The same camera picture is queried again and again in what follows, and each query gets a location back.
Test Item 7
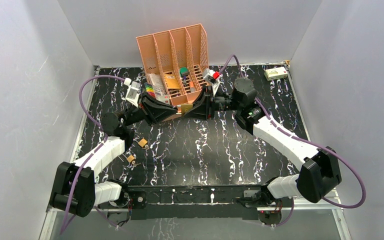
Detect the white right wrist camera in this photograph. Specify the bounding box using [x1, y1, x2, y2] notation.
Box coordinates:
[202, 68, 221, 97]

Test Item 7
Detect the green teal box in organizer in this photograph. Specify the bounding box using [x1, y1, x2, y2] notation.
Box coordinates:
[179, 67, 190, 78]

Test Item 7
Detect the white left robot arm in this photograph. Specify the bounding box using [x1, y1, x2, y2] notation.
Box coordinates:
[49, 92, 178, 217]

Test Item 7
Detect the grey-green small box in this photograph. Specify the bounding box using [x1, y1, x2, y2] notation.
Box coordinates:
[156, 94, 172, 105]

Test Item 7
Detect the orange plastic file organizer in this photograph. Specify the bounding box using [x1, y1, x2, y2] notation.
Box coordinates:
[136, 24, 210, 121]

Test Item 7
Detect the colourful highlighter marker pack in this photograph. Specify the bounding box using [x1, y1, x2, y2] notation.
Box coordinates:
[144, 83, 156, 99]

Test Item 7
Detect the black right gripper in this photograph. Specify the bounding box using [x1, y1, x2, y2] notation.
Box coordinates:
[184, 85, 243, 121]

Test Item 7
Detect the brass padlock upper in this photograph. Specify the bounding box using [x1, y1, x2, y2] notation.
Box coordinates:
[134, 138, 150, 150]

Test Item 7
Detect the white green small box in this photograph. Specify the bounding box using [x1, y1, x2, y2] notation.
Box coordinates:
[264, 66, 288, 81]

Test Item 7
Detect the white paper sheet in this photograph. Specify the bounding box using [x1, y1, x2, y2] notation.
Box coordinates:
[147, 73, 166, 95]

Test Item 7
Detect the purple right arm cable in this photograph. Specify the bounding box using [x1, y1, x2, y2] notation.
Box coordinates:
[219, 54, 367, 229]

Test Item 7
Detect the yellow envelope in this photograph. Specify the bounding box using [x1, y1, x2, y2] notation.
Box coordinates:
[163, 73, 181, 90]

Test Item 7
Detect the brass padlock lower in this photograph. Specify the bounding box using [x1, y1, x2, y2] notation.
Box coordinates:
[121, 153, 141, 169]

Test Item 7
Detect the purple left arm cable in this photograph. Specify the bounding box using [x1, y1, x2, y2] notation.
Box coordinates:
[58, 75, 132, 236]

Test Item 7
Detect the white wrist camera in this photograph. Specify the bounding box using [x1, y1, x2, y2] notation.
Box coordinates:
[125, 81, 141, 108]
[202, 68, 221, 97]

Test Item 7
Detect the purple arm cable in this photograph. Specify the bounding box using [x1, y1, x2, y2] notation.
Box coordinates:
[58, 75, 132, 236]
[219, 54, 367, 229]

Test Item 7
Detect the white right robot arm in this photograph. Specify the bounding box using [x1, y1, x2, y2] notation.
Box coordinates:
[181, 77, 342, 207]

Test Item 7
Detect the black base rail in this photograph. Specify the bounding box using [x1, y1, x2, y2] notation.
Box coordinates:
[97, 183, 312, 221]

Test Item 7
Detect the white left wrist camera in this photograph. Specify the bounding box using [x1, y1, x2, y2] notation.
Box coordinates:
[125, 81, 141, 108]

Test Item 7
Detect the large brass padlock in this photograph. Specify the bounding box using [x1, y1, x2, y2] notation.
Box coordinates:
[177, 103, 194, 116]

